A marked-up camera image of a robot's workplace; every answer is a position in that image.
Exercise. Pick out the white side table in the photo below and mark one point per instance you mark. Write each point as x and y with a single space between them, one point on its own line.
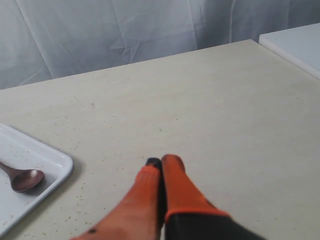
300 46

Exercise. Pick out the white rectangular plastic tray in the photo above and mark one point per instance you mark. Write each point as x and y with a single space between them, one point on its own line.
21 151

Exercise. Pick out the grey wrinkled backdrop curtain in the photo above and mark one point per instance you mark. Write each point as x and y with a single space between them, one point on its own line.
47 39

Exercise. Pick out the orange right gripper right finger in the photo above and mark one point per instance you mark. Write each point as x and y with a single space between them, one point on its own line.
189 215

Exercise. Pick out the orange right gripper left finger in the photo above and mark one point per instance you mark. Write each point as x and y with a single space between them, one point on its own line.
140 214

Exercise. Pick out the brown wooden spoon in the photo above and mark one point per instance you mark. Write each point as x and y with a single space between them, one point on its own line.
22 180

